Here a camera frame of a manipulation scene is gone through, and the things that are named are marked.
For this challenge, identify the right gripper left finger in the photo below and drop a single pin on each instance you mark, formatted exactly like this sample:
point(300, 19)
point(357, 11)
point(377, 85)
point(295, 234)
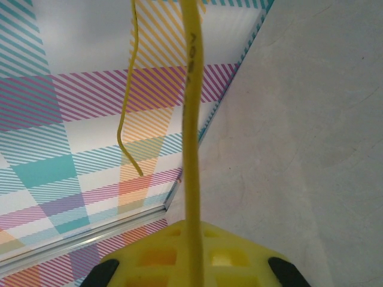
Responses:
point(149, 263)

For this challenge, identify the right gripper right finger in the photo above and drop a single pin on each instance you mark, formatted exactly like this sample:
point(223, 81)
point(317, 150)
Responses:
point(239, 263)

